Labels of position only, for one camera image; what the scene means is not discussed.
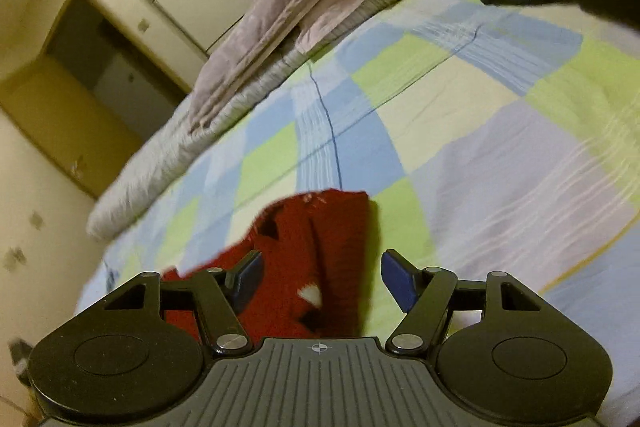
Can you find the pink blanket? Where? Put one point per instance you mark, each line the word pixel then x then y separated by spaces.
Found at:
pixel 280 2

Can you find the grey striped quilt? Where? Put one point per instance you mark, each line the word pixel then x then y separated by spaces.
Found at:
pixel 150 177

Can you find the checkered bedsheet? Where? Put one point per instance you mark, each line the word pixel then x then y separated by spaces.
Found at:
pixel 475 132

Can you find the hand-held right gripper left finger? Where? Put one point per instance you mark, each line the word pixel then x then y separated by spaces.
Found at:
pixel 247 282

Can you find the yellow wooden door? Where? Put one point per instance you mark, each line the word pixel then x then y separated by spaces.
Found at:
pixel 65 122

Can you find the red knitted sweater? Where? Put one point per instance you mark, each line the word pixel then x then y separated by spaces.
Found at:
pixel 300 257

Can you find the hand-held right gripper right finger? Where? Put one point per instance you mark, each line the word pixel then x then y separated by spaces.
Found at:
pixel 400 282

